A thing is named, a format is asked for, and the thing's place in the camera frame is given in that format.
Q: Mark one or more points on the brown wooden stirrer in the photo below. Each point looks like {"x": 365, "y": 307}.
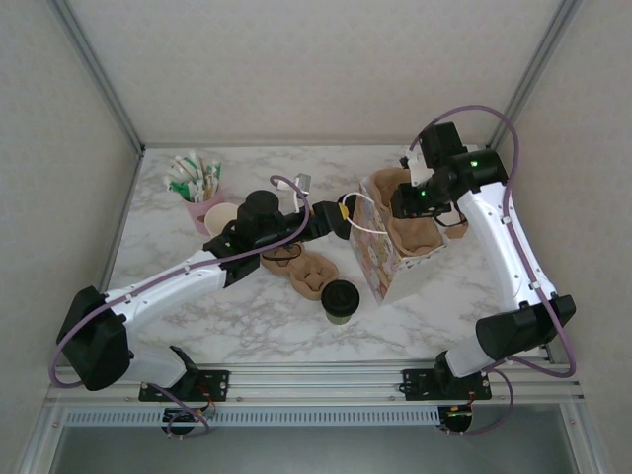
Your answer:
{"x": 205, "y": 178}

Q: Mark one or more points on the stack of paper cups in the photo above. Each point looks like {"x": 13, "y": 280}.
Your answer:
{"x": 217, "y": 217}

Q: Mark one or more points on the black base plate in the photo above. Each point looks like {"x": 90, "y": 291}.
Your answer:
{"x": 419, "y": 382}
{"x": 217, "y": 382}

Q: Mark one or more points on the pink cup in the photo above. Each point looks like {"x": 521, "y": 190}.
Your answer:
{"x": 197, "y": 214}

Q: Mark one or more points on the aluminium frame post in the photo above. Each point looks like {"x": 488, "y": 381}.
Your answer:
{"x": 99, "y": 74}
{"x": 533, "y": 74}

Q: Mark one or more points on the white green stick packet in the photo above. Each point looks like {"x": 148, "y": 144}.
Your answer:
{"x": 180, "y": 167}
{"x": 191, "y": 163}
{"x": 177, "y": 187}
{"x": 216, "y": 173}

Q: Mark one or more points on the black cup lid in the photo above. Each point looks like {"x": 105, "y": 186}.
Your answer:
{"x": 340, "y": 296}

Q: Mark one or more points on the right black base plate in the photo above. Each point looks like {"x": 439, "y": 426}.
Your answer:
{"x": 419, "y": 382}

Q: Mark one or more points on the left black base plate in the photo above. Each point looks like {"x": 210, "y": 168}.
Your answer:
{"x": 217, "y": 382}

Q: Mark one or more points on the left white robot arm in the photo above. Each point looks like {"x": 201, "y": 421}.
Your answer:
{"x": 163, "y": 286}

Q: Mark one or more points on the patterned white paper bag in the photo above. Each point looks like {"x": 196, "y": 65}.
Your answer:
{"x": 375, "y": 257}

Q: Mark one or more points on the black controller board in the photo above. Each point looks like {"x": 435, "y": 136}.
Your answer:
{"x": 182, "y": 418}
{"x": 456, "y": 419}

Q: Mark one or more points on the aluminium mounting rail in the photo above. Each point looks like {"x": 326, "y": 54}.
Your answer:
{"x": 316, "y": 380}

